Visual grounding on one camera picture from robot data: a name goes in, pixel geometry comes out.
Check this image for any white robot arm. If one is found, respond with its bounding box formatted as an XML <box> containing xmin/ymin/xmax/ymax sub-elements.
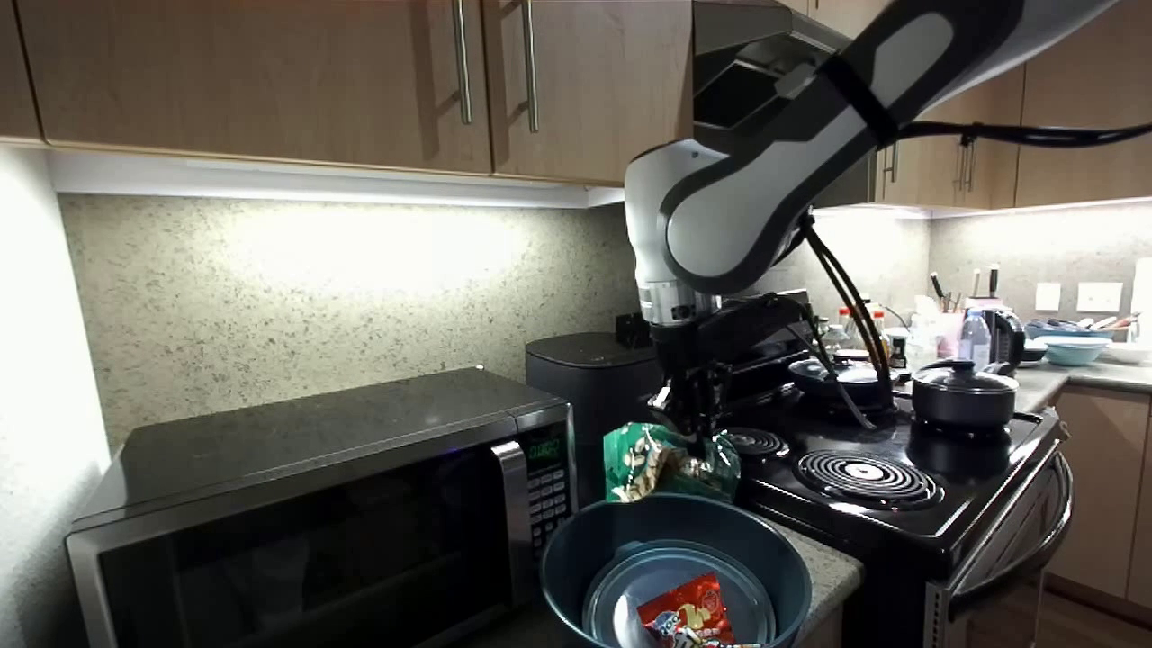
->
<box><xmin>623</xmin><ymin>0</ymin><xmax>1115</xmax><ymax>424</ymax></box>

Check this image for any light blue dish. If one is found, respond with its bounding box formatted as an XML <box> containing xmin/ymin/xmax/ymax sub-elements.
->
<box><xmin>1046</xmin><ymin>338</ymin><xmax>1108</xmax><ymax>368</ymax></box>

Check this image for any green snack bag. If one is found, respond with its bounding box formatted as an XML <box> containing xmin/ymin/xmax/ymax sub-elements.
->
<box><xmin>600</xmin><ymin>422</ymin><xmax>741</xmax><ymax>502</ymax></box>

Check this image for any wooden upper cabinet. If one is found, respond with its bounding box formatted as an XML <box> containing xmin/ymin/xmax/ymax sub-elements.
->
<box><xmin>5</xmin><ymin>0</ymin><xmax>693</xmax><ymax>184</ymax></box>

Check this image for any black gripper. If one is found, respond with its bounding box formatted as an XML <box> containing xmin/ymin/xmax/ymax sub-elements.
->
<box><xmin>653</xmin><ymin>296</ymin><xmax>815</xmax><ymax>422</ymax></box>

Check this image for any wooden cabinet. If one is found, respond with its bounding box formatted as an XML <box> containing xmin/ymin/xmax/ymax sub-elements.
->
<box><xmin>1053</xmin><ymin>382</ymin><xmax>1152</xmax><ymax>607</ymax></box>
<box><xmin>5</xmin><ymin>0</ymin><xmax>693</xmax><ymax>184</ymax></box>

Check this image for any silver cabinet handle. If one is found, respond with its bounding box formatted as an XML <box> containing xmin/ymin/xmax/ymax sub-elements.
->
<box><xmin>519</xmin><ymin>0</ymin><xmax>542</xmax><ymax>132</ymax></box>
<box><xmin>452</xmin><ymin>0</ymin><xmax>474</xmax><ymax>124</ymax></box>

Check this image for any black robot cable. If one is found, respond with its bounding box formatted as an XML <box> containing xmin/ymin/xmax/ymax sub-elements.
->
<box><xmin>897</xmin><ymin>115</ymin><xmax>1152</xmax><ymax>154</ymax></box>

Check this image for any wooden lower cabinet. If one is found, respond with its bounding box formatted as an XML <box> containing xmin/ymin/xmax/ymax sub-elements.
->
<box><xmin>1053</xmin><ymin>382</ymin><xmax>1152</xmax><ymax>607</ymax></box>

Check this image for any black electric stove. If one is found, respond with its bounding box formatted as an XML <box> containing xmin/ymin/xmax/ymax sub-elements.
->
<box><xmin>645</xmin><ymin>345</ymin><xmax>1076</xmax><ymax>648</ymax></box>

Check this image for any electric kettle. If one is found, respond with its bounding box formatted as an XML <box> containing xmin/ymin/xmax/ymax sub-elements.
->
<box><xmin>957</xmin><ymin>301</ymin><xmax>1026</xmax><ymax>375</ymax></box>

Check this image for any black steel microwave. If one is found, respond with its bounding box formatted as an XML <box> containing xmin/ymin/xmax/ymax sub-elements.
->
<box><xmin>64</xmin><ymin>368</ymin><xmax>572</xmax><ymax>648</ymax></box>

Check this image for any large blue bowl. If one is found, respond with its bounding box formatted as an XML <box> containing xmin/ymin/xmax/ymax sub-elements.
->
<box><xmin>542</xmin><ymin>494</ymin><xmax>810</xmax><ymax>648</ymax></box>

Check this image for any black cooking pot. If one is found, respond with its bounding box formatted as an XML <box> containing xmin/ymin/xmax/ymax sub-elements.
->
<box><xmin>910</xmin><ymin>360</ymin><xmax>1014</xmax><ymax>432</ymax></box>

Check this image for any red snack bag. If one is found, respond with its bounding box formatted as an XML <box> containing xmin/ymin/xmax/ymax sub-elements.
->
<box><xmin>642</xmin><ymin>577</ymin><xmax>734</xmax><ymax>644</ymax></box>

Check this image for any steel range hood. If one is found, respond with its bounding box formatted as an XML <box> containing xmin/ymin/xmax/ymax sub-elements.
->
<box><xmin>684</xmin><ymin>0</ymin><xmax>900</xmax><ymax>206</ymax></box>

